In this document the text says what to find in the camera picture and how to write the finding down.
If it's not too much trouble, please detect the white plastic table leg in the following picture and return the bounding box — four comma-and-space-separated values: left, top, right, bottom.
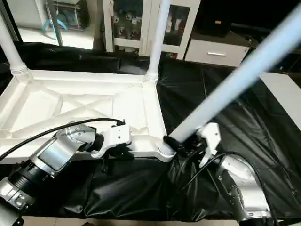
143, 0, 171, 82
158, 4, 301, 161
0, 8, 30, 80

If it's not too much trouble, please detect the black work mat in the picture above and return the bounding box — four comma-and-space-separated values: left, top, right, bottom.
0, 41, 301, 222

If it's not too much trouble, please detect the white plastic table top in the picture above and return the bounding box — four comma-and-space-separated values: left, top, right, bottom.
0, 69, 177, 165

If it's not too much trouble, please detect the white drawer unit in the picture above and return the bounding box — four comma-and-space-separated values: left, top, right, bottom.
184, 39, 253, 68

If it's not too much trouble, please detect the white glass-door cabinet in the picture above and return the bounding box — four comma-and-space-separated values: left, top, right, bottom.
103, 0, 201, 60

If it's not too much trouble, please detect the black box yellow label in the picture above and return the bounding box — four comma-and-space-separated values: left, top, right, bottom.
197, 0, 237, 37

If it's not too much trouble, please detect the teal storage box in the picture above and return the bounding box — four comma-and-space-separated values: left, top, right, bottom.
44, 0, 91, 32

